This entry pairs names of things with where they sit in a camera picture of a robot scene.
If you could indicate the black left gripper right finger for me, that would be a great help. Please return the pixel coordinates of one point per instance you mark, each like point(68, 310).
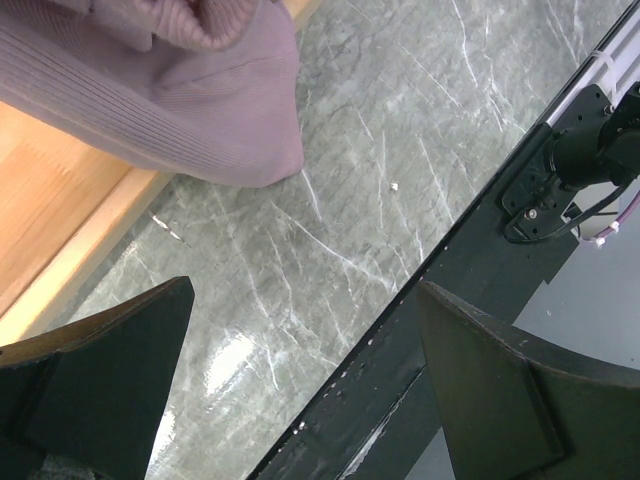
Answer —
point(515, 406)

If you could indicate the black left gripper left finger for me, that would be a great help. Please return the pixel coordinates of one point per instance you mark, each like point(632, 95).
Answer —
point(94, 391)

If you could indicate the pale pink tank top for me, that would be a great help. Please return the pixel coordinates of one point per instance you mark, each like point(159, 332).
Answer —
point(202, 88)

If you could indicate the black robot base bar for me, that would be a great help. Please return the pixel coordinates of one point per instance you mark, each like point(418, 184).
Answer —
point(377, 413)

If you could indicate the wooden clothes rack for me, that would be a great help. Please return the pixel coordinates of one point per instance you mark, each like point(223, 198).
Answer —
point(51, 185)

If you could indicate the aluminium rail frame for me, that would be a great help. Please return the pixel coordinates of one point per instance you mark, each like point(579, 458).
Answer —
point(613, 66)

